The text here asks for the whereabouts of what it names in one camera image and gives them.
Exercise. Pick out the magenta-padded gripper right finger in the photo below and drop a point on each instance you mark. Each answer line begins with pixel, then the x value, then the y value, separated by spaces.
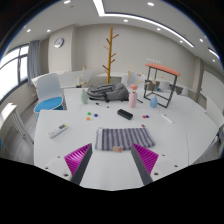
pixel 146 157

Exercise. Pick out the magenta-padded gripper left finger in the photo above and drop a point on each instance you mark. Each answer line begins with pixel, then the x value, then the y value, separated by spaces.
pixel 78 160

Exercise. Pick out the grey striped towel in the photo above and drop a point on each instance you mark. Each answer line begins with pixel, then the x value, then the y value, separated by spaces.
pixel 125 138

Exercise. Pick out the white remote control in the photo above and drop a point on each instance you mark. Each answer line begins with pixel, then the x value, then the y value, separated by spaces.
pixel 57 130

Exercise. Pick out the orange round magnet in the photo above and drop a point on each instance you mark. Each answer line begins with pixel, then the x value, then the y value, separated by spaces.
pixel 88 118

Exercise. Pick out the white marker pen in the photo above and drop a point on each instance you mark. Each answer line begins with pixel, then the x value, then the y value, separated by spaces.
pixel 167 118

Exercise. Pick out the black rectangular eraser block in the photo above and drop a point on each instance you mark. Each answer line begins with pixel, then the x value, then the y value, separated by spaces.
pixel 125 114

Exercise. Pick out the blue vase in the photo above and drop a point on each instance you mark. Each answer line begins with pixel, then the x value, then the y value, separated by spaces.
pixel 153 102

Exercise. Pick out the pink vase with flowers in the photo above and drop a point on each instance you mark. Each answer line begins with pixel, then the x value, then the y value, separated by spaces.
pixel 133 99

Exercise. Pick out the black marker pen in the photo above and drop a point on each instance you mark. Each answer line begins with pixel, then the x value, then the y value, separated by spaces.
pixel 101 105

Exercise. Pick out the green vase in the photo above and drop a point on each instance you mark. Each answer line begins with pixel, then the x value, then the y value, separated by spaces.
pixel 84 97

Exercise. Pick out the white chair blue seat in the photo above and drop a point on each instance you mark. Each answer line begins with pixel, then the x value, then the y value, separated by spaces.
pixel 48 101

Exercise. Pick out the grey backpack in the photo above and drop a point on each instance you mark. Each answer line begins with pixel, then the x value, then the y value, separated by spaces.
pixel 108 91

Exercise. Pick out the wooden coat rack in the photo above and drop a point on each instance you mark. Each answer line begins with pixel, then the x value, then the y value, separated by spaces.
pixel 109 56

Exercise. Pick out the grey curtain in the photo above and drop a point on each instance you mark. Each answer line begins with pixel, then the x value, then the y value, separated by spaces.
pixel 33 61

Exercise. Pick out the window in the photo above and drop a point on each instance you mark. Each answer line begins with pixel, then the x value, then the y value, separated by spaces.
pixel 10 71

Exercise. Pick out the ceiling lights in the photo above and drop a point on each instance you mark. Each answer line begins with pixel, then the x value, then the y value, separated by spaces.
pixel 99 7

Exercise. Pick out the black frame orange-top stool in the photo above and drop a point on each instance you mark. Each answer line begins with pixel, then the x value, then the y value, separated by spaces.
pixel 163 68

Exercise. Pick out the white wall board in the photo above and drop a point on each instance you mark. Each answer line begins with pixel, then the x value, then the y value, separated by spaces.
pixel 213 88

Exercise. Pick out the round wall clock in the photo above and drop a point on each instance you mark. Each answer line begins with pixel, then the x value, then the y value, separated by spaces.
pixel 59 42

